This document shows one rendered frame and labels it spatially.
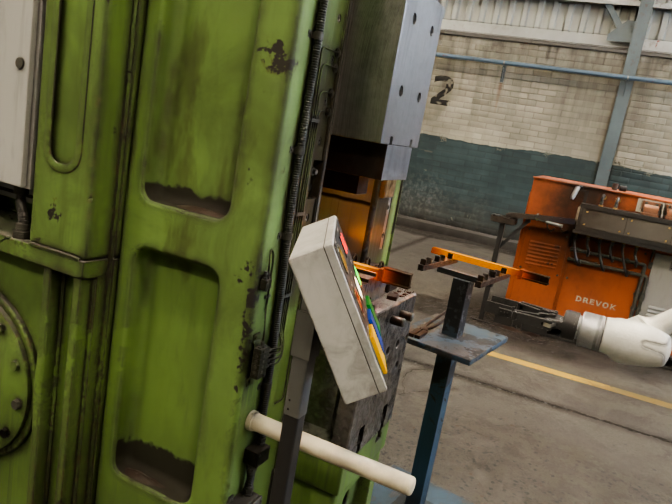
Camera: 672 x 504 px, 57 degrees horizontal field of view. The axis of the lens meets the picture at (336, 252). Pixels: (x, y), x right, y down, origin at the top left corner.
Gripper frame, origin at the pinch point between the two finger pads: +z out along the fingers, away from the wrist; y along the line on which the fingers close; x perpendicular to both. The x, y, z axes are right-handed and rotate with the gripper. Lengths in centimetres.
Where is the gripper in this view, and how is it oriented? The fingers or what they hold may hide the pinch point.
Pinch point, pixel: (499, 305)
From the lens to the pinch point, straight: 171.4
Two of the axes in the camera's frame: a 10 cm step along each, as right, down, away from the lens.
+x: 1.7, -9.6, -2.0
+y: 4.3, -1.1, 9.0
